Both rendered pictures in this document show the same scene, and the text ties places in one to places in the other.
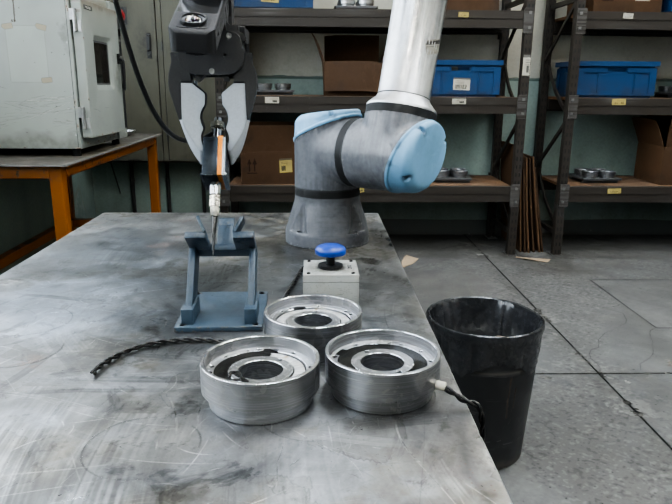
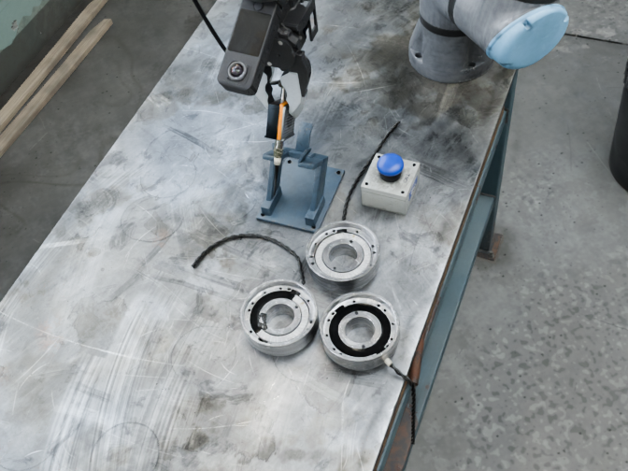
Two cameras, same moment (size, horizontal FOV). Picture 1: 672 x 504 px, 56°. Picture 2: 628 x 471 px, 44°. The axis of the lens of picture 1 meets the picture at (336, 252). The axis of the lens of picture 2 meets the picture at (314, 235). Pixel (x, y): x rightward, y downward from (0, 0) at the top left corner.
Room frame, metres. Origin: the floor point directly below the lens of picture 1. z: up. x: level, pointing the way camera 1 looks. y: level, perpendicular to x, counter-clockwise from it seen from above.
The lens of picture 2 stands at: (0.08, -0.27, 1.73)
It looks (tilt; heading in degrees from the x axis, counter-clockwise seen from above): 53 degrees down; 31
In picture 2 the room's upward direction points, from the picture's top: 9 degrees counter-clockwise
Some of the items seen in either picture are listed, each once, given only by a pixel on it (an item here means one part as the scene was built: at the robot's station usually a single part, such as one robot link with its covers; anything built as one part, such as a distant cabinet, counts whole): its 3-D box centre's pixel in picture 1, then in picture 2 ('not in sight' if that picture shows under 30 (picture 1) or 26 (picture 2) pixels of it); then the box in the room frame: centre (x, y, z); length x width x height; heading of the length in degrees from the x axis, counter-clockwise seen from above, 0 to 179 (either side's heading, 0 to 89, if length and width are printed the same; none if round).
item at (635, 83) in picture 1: (604, 79); not in sight; (4.30, -1.74, 1.11); 0.52 x 0.38 x 0.22; 92
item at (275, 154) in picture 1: (271, 151); not in sight; (4.21, 0.43, 0.64); 0.49 x 0.40 x 0.37; 97
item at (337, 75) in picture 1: (352, 64); not in sight; (4.24, -0.09, 1.19); 0.52 x 0.42 x 0.38; 92
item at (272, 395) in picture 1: (260, 378); (280, 319); (0.52, 0.07, 0.82); 0.10 x 0.10 x 0.04
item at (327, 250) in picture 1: (330, 263); (390, 172); (0.79, 0.01, 0.85); 0.04 x 0.04 x 0.05
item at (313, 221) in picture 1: (327, 212); (452, 31); (1.13, 0.02, 0.85); 0.15 x 0.15 x 0.10
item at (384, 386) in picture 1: (382, 370); (360, 333); (0.54, -0.04, 0.82); 0.10 x 0.10 x 0.04
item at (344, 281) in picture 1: (330, 280); (392, 180); (0.80, 0.01, 0.82); 0.08 x 0.07 x 0.05; 2
